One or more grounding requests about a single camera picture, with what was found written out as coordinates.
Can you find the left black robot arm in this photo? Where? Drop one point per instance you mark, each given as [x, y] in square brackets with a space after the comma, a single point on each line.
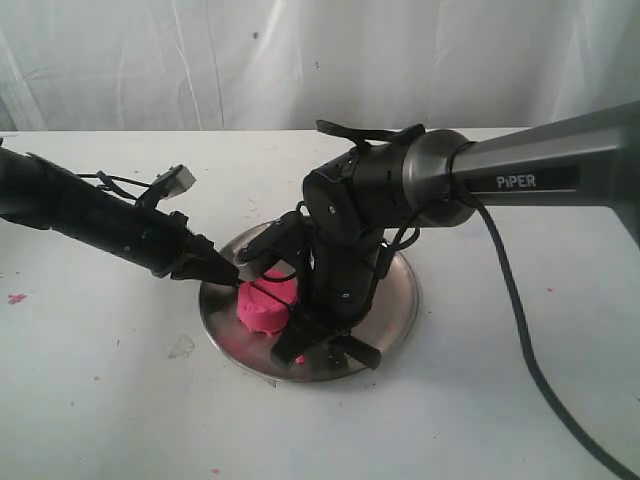
[39, 194]

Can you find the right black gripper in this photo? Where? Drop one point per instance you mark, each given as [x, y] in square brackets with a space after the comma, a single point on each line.
[336, 296]

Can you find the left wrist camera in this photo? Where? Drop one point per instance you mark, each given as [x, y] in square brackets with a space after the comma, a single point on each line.
[175, 181]

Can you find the pink dough crumbs on table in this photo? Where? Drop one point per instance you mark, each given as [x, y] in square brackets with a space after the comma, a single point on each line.
[16, 298]

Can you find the pink clay lump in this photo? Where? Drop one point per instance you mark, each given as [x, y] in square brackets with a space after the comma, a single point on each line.
[258, 320]

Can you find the white backdrop curtain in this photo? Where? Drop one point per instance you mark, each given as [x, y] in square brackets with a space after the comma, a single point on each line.
[250, 65]

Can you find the round stainless steel plate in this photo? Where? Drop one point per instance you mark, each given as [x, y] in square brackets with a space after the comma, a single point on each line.
[394, 308]

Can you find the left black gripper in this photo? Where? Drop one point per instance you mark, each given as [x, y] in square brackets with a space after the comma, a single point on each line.
[164, 245]

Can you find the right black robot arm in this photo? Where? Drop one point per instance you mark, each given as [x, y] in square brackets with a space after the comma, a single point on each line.
[373, 201]

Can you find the black knife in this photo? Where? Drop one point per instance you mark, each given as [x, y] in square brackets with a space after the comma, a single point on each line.
[268, 295]

